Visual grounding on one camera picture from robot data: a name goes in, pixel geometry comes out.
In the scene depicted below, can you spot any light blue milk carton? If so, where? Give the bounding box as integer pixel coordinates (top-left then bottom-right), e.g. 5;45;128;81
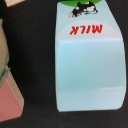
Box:
55;0;126;112

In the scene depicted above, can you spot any pink serving mat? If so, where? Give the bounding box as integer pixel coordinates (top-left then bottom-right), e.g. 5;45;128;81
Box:
0;71;25;123

